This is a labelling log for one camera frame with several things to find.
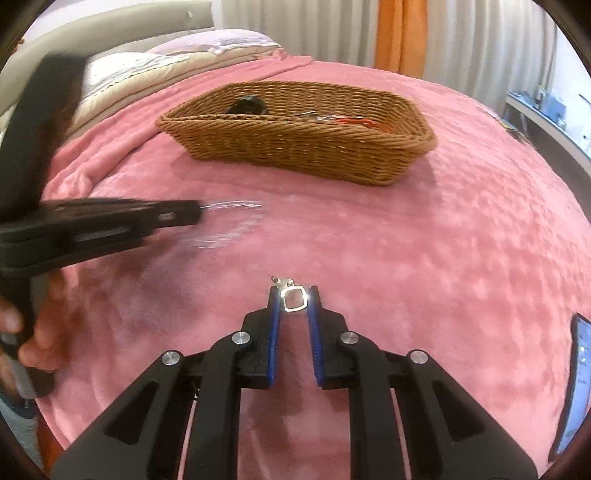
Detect person's left hand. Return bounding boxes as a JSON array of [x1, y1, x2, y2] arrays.
[[0, 270, 68, 372]]

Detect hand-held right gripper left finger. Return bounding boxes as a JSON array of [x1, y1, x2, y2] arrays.
[[51, 285, 283, 480]]

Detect black wrist watch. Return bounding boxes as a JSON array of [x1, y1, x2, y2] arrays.
[[226, 95, 271, 116]]

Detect grey curtain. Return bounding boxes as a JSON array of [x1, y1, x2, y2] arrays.
[[222, 0, 379, 70], [425, 0, 555, 121]]

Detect lilac pillow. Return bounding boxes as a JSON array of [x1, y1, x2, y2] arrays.
[[148, 28, 282, 58]]

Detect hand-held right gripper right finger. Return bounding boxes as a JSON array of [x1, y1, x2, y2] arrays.
[[307, 285, 539, 480]]

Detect brown wicker basket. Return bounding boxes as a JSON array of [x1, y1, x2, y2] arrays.
[[156, 80, 438, 186]]

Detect white floral pillow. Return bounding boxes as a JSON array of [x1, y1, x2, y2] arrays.
[[76, 52, 195, 121]]

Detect pearl silver hair clip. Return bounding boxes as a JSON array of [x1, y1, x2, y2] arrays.
[[291, 110, 335, 123]]

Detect cards on blanket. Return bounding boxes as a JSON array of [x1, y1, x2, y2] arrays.
[[496, 115, 532, 145]]

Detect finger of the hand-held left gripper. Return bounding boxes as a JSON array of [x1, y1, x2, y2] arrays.
[[46, 237, 152, 274], [46, 198, 202, 241]]

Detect boxes on desk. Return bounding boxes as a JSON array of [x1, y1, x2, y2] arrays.
[[522, 85, 571, 125]]

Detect white desk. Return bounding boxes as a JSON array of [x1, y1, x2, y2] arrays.
[[505, 90, 591, 171]]

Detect silver square pendant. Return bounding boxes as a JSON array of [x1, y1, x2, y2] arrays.
[[268, 274, 309, 313]]

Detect beige folded quilt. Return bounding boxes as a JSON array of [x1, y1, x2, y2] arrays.
[[69, 48, 282, 134]]

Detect orange cloth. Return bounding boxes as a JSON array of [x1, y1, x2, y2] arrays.
[[36, 406, 63, 474]]

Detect red braided string bracelet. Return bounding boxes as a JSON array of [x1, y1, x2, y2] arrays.
[[332, 115, 384, 131]]

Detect orange curtain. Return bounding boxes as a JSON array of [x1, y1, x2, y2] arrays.
[[375, 0, 428, 75]]

